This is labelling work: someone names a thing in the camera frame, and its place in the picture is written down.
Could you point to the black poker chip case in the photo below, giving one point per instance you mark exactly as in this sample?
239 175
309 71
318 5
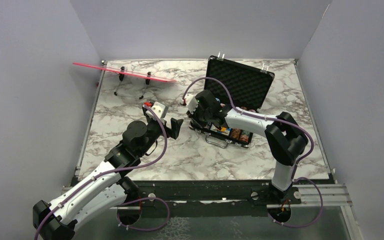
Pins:
247 85

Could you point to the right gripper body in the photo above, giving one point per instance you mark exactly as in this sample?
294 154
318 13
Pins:
202 117

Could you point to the orange black chip stack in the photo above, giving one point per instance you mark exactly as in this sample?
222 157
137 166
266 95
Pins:
235 133

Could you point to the purple red chip stack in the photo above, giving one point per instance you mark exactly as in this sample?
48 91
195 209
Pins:
245 136

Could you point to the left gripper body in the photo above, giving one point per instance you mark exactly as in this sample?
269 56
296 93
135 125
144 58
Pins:
155 128

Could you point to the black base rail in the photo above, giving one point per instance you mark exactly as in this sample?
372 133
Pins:
209 198

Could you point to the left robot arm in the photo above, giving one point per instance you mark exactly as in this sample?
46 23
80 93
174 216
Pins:
142 145

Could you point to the metal wire stand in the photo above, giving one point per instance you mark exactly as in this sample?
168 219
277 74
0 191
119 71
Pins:
130 86

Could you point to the blue yellow card deck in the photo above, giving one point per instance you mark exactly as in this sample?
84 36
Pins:
222 130

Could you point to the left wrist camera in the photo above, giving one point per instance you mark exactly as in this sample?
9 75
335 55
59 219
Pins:
159 109

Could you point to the chrome case handle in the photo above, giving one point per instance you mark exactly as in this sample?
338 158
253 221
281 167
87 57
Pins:
217 140

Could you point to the pink acrylic sheet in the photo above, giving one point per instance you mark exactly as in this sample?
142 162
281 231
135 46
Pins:
126 72

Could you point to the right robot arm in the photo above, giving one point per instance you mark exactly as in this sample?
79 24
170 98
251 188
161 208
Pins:
287 141

